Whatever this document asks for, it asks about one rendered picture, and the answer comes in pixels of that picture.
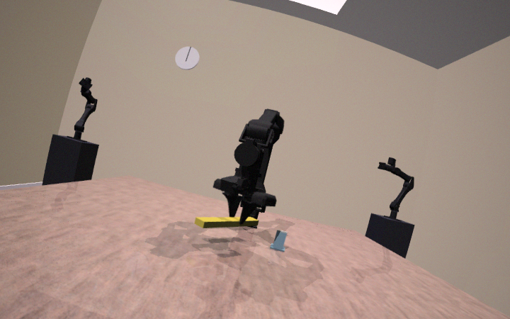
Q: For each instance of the yellow bar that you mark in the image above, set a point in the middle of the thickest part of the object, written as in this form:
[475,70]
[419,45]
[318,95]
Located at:
[224,222]

